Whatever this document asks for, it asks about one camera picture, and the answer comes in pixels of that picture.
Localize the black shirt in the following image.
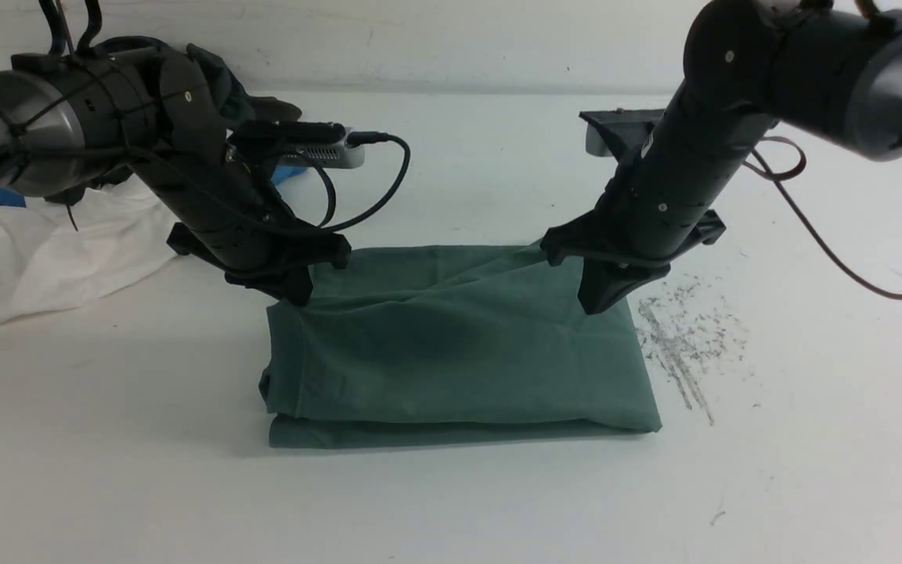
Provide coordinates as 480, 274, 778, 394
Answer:
44, 43, 303, 206

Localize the green long-sleeve top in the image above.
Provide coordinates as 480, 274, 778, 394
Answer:
258, 245, 662, 450

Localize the white shirt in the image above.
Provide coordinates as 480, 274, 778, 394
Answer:
0, 178, 175, 324

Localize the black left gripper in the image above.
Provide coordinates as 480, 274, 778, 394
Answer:
137, 50, 352, 307

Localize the right camera cable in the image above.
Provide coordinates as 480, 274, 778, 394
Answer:
741, 135, 902, 302

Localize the black left camera cable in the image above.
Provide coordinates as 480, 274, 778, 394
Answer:
263, 132, 413, 236

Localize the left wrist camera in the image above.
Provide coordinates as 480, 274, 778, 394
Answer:
232, 119, 367, 172

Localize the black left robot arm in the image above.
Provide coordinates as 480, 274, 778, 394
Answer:
0, 48, 352, 306

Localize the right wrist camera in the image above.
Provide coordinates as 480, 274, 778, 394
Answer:
579, 108, 665, 161

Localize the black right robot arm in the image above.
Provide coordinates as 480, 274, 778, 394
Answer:
541, 1, 902, 315

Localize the blue shirt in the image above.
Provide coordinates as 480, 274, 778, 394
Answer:
0, 164, 307, 208

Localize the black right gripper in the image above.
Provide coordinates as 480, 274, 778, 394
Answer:
542, 79, 774, 315

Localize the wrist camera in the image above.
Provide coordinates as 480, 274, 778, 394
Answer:
579, 108, 665, 161
232, 119, 367, 172

